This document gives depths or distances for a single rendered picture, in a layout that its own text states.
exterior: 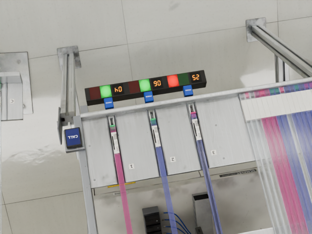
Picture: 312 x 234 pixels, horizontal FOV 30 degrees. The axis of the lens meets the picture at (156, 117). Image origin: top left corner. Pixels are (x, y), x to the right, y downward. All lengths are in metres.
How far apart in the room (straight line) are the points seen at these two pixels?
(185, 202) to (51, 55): 0.81
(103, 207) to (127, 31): 0.75
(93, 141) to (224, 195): 0.51
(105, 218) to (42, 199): 0.72
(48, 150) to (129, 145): 0.90
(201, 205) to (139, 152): 0.35
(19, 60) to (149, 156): 0.89
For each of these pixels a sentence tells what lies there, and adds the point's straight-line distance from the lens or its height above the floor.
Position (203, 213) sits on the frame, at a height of 0.66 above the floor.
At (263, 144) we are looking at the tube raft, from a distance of 1.57.
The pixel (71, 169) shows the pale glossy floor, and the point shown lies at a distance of 2.44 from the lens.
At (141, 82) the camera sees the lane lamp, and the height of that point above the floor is 0.65.
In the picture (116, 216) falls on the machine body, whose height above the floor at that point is 0.62.
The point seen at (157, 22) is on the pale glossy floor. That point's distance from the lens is 2.26.
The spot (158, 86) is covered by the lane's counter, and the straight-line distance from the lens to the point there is 1.62.
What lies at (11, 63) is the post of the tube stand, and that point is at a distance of 2.28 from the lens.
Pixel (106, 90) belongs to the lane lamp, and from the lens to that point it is 1.62.
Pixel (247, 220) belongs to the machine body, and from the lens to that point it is 1.93.
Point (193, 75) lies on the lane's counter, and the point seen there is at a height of 0.65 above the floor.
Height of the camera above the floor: 2.19
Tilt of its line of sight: 67 degrees down
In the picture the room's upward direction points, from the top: 160 degrees clockwise
